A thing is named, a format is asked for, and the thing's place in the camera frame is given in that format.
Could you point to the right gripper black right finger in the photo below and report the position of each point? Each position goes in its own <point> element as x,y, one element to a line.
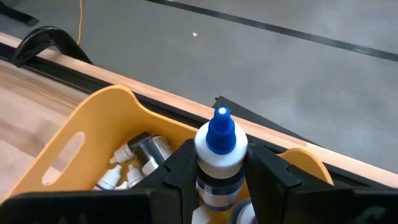
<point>311,205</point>

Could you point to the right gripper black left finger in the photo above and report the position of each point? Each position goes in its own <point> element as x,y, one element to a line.
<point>93,208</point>

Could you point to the small dark white-label dropper bottle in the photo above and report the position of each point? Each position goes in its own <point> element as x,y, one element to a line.
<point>110,179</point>

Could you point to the small orange-red dropper bottle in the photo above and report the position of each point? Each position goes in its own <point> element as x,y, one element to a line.
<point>135,177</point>

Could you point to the small black dropper bottle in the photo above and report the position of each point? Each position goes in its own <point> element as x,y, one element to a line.
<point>122,154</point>

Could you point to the large violet food coloring bottle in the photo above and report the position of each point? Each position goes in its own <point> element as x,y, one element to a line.
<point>245,214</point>

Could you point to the large black food coloring bottle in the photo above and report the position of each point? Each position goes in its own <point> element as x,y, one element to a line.
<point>158,147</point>

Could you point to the large blue food coloring bottle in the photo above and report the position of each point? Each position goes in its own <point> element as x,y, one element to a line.
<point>220,161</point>

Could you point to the yellow plastic bin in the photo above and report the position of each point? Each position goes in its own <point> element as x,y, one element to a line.
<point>102,118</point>

